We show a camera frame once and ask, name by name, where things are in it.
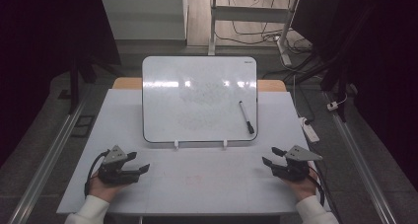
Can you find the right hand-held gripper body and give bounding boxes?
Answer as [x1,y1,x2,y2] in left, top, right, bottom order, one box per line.
[271,144,324,183]

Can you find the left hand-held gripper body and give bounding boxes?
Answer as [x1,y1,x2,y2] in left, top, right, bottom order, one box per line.
[97,144,142,186]

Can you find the whiteboard marker with black cap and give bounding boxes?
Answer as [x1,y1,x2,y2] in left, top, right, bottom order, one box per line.
[238,100,256,135]

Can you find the white whiteboard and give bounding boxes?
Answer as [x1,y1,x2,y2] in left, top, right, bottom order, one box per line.
[141,55,259,144]

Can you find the person's right hand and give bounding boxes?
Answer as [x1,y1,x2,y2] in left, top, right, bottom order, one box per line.
[281,166,320,202]

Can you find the person's left hand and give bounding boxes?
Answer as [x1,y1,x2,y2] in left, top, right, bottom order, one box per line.
[86,170,130,204]

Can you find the white power strip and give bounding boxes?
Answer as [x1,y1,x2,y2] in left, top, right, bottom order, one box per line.
[298,116,320,144]

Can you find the black metal stand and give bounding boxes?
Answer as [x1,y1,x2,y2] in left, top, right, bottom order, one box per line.
[318,49,354,123]
[58,50,123,115]

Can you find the white cabinet panel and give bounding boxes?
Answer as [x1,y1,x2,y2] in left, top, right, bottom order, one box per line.
[99,0,189,41]

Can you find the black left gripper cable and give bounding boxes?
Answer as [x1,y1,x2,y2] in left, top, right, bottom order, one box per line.
[83,148,111,198]

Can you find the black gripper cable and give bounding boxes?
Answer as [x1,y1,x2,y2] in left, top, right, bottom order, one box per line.
[83,148,111,198]
[307,161,341,222]

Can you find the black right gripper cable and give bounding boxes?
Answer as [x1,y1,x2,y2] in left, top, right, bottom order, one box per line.
[307,161,341,222]

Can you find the black floor frame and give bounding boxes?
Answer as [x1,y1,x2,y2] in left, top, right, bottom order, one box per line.
[70,114,97,139]

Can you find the aluminium floor rail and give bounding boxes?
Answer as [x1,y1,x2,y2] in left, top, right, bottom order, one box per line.
[323,91,399,224]
[7,94,90,224]

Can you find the black floor cables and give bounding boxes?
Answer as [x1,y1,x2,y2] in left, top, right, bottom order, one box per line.
[215,0,314,55]

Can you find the white desk frame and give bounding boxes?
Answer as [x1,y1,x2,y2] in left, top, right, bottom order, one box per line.
[207,0,301,67]

